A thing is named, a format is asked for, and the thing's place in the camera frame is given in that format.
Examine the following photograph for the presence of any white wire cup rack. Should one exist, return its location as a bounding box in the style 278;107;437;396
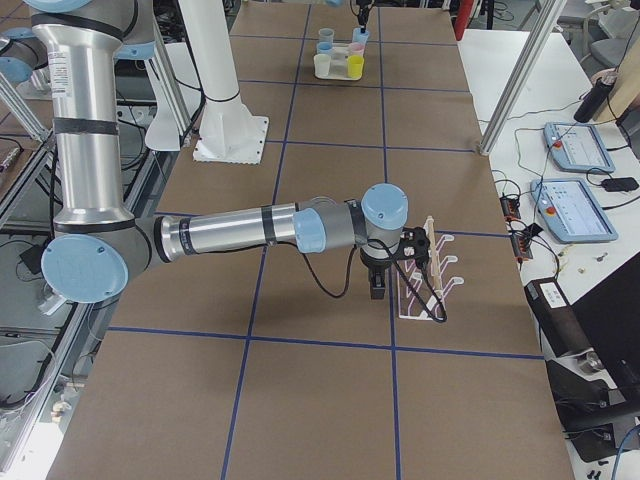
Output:
396;234;464;323

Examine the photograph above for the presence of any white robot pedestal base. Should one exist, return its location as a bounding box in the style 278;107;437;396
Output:
179;0;269;164

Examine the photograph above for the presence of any cream white cup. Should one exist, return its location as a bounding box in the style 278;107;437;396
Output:
313;53;332;78

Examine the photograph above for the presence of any black box with label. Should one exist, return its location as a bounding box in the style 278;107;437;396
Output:
524;277;592;357

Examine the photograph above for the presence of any near teach pendant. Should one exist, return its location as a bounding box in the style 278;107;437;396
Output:
531;178;618;244

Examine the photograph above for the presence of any grey office chair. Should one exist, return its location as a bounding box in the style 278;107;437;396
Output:
579;1;639;68

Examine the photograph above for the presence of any teach pendant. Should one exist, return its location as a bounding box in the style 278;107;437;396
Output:
543;122;615;174
531;178;618;244

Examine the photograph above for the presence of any cream plastic tray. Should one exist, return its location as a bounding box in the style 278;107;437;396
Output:
318;43;357;81

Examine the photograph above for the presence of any aluminium frame post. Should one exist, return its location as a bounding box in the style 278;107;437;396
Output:
478;0;567;156

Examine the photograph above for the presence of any black computer monitor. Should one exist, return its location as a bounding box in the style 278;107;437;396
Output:
573;254;640;389

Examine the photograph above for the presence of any pink cup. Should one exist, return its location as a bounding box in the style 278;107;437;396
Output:
347;42;365;57

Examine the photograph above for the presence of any light blue cup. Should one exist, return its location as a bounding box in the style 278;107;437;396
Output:
352;26;370;45

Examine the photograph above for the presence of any yellow cup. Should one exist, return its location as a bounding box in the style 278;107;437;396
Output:
347;55;364;80

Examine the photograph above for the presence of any grey cup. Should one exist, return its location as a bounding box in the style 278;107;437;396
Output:
318;28;335;44

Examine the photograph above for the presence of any wooden rack dowel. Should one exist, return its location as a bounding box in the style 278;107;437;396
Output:
424;216;444;298

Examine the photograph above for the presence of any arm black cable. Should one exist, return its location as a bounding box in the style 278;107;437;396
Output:
277;238;449;324

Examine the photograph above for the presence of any blue cup back row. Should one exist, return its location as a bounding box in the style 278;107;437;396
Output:
316;41;333;55

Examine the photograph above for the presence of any far teach pendant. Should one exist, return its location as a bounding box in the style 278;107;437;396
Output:
543;122;615;174

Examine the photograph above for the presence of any black water bottle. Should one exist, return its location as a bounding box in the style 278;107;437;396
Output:
574;70;618;123

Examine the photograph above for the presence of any black monitor stand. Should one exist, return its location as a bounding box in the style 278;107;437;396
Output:
546;361;639;462

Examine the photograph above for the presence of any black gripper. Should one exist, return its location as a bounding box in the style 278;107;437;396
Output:
353;0;373;29
360;249;392;300

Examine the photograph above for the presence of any black power adapter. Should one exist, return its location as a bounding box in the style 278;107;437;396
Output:
600;177;639;192

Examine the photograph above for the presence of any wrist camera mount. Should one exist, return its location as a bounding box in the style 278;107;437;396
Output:
400;227;431;269

